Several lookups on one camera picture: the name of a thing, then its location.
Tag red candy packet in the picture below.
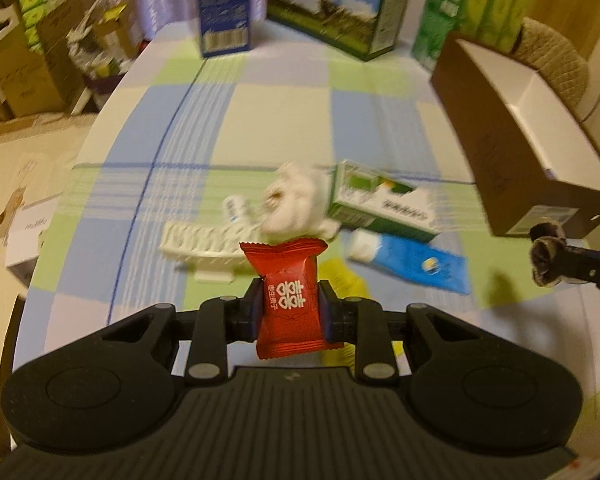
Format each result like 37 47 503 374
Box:
240 238 342 360

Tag blue hand cream tube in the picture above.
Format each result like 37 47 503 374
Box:
347 229 471 295

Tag green white medicine box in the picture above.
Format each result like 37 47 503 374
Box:
327 160 439 243

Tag white cloth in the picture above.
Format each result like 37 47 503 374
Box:
260 162 341 243

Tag dark snack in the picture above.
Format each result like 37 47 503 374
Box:
529 218 567 287

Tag yellow snack packet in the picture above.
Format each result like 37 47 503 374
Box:
317 258 370 299

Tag white plastic clip rack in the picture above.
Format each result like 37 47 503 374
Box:
159 195 262 283

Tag brown cardboard shoe box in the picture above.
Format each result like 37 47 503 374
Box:
430 32 600 238

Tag plaid tablecloth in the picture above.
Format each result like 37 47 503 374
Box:
15 22 600 415

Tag quilted beige chair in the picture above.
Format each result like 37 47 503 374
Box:
510 18 590 108

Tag white box on floor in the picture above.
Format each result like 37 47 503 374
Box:
5 195 60 287

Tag green tissue packs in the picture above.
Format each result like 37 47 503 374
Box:
412 0 532 70

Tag bin with crumpled packaging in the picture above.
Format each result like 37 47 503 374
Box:
66 0 144 110

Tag milk carton box with cow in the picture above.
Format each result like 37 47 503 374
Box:
266 0 408 61

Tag brown cardboard box with packs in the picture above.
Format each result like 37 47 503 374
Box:
0 0 84 117

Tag tall blue carton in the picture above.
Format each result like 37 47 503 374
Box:
198 0 251 58

